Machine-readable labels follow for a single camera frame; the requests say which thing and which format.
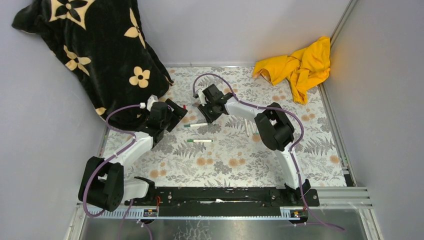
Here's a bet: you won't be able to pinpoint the brown end marker pen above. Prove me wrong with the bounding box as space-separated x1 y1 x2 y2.
244 119 250 137

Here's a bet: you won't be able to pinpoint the aluminium frame rails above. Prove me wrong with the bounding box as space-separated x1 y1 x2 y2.
64 185 382 240

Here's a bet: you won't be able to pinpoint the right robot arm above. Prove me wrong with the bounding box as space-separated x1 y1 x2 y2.
193 84 307 206

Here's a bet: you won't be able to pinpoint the floral patterned table mat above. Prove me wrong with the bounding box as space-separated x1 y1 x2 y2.
95 66 347 188

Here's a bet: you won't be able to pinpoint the black floral blanket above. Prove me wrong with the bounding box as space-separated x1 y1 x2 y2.
12 0 173 131

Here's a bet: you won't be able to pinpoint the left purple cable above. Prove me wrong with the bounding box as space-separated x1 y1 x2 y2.
82 102 147 240

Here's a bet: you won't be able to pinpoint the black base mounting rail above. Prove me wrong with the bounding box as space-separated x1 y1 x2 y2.
133 187 320 217

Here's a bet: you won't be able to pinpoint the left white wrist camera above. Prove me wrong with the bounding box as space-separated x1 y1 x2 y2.
146 94 158 112

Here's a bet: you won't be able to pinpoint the yellow cloth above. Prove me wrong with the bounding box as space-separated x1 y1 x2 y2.
252 36 331 105

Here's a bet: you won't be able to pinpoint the brown cap marker pen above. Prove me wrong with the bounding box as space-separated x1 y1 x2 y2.
249 121 256 134

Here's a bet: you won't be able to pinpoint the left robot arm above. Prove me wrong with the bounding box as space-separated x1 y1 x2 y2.
78 95 188 217

